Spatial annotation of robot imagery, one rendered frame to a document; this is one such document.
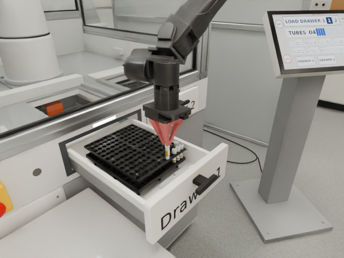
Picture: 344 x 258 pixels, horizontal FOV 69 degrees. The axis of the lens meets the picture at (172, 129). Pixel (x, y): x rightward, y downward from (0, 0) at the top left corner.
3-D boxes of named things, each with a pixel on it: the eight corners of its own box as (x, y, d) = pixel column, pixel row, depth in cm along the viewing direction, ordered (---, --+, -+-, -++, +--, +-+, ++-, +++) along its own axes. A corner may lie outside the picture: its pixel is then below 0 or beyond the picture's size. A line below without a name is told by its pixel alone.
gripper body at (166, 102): (173, 124, 53) (173, 90, 50) (142, 112, 60) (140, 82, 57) (192, 115, 58) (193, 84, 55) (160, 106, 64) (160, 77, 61)
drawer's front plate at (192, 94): (197, 110, 109) (199, 86, 104) (151, 135, 90) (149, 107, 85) (194, 109, 110) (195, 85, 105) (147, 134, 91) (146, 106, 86)
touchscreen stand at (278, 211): (331, 230, 152) (408, 62, 102) (264, 243, 144) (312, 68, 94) (283, 177, 195) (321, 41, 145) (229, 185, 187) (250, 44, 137)
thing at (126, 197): (216, 172, 69) (218, 154, 66) (151, 231, 52) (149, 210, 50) (124, 127, 92) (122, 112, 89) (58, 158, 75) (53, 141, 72)
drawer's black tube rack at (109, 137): (185, 167, 71) (185, 148, 68) (139, 201, 60) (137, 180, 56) (133, 140, 84) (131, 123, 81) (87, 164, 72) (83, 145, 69)
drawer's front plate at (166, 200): (224, 176, 70) (229, 144, 65) (151, 246, 51) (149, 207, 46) (219, 174, 71) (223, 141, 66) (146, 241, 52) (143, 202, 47)
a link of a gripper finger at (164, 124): (165, 153, 58) (165, 115, 54) (145, 144, 62) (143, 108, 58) (184, 143, 62) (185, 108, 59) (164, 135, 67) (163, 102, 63)
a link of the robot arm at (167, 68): (170, 59, 50) (184, 55, 54) (143, 56, 53) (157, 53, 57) (170, 92, 52) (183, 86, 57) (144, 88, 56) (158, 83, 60)
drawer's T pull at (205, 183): (217, 179, 57) (218, 174, 56) (198, 197, 52) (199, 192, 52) (205, 172, 59) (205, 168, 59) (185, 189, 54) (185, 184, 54)
